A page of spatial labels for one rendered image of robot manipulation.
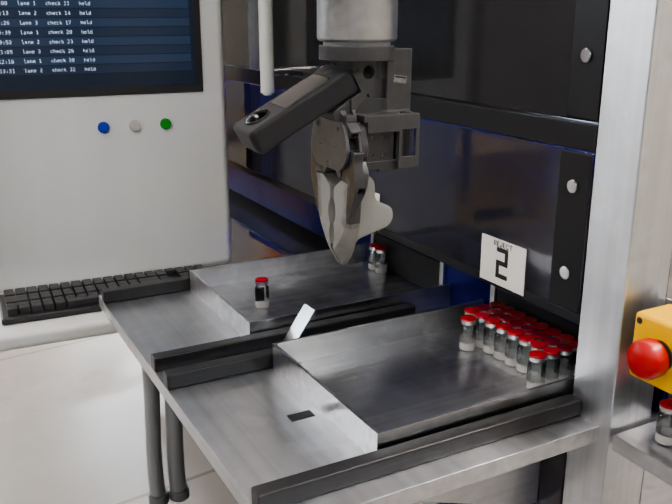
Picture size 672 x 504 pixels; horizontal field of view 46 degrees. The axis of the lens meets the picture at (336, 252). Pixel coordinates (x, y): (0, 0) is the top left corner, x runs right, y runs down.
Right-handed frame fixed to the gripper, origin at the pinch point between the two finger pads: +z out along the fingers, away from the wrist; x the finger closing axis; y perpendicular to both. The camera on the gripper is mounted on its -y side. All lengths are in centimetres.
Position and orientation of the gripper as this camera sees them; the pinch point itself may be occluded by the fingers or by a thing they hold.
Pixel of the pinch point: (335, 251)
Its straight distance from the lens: 79.4
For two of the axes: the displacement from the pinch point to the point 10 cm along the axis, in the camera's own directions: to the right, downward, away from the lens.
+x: -4.7, -2.6, 8.4
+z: 0.0, 9.6, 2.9
